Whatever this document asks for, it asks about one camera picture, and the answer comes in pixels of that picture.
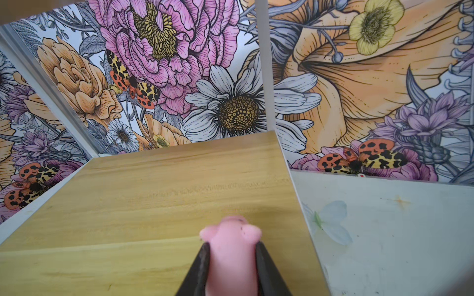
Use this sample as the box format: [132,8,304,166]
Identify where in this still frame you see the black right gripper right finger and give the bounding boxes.
[256,242,292,296]

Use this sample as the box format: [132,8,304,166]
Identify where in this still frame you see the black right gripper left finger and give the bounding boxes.
[175,242,211,296]

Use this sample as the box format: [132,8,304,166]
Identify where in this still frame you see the bamboo two-tier shelf white frame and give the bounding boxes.
[0,0,332,296]

